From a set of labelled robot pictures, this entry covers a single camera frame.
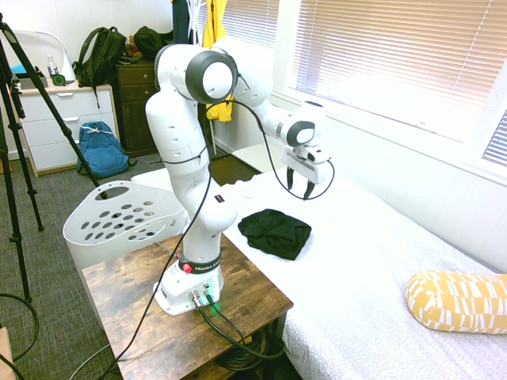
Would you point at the white desk lamp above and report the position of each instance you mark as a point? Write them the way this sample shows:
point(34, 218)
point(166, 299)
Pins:
point(65, 67)

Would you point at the clear plastic bottle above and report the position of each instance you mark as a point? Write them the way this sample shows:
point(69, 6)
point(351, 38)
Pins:
point(51, 66)

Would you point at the black camera tripod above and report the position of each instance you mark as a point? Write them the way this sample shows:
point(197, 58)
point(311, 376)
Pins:
point(61, 122)

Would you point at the grey flat box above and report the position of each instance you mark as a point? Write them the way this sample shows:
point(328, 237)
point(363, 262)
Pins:
point(27, 84)

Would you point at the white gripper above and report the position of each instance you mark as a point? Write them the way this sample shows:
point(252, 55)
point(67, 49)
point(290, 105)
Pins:
point(303, 166)

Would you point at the white bed blanket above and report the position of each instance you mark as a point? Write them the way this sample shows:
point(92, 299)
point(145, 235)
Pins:
point(356, 257)

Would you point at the small green round item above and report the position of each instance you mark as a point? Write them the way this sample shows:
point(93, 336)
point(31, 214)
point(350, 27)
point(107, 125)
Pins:
point(58, 80)

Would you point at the white perforated laundry basket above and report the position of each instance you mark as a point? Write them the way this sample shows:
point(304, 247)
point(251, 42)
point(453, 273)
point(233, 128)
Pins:
point(119, 221)

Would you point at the narrow white window blind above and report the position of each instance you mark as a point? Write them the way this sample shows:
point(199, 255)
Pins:
point(497, 138)

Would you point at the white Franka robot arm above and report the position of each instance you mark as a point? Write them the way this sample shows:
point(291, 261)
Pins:
point(178, 130)

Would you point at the black garment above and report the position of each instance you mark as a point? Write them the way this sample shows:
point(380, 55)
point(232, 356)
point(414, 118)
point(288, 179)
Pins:
point(273, 233)

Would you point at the black bag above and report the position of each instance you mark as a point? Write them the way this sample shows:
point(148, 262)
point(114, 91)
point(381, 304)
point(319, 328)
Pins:
point(152, 37)

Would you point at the wide white window blind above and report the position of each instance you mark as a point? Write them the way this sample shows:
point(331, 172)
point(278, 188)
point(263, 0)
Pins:
point(396, 51)

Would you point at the yellow hanging jacket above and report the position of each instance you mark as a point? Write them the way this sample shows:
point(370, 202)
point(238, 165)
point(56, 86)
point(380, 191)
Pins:
point(214, 27)

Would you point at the rustic wooden side table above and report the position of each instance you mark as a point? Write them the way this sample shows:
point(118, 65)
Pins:
point(138, 301)

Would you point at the dark green backpack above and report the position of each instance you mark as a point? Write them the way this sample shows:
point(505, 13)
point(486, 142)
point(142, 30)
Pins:
point(99, 55)

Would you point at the dark blue hanging garment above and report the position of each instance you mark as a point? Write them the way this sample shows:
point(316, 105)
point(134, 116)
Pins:
point(180, 20)

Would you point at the dark brown wooden dresser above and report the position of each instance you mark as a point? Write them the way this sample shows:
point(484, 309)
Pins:
point(134, 111)

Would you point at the yellow white patterned bolster pillow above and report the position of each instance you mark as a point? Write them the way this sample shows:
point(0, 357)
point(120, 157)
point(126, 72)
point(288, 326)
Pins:
point(459, 301)

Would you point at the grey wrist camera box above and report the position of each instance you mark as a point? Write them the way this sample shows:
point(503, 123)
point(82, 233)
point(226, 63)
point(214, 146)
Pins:
point(318, 154)

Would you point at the brown teddy toy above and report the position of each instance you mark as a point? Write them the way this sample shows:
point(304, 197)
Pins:
point(132, 47)

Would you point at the blue backpack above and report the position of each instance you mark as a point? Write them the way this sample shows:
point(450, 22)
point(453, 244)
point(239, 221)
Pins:
point(101, 152)

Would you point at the white drawer cabinet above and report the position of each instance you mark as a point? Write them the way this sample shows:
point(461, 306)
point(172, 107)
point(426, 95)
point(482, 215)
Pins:
point(59, 134)

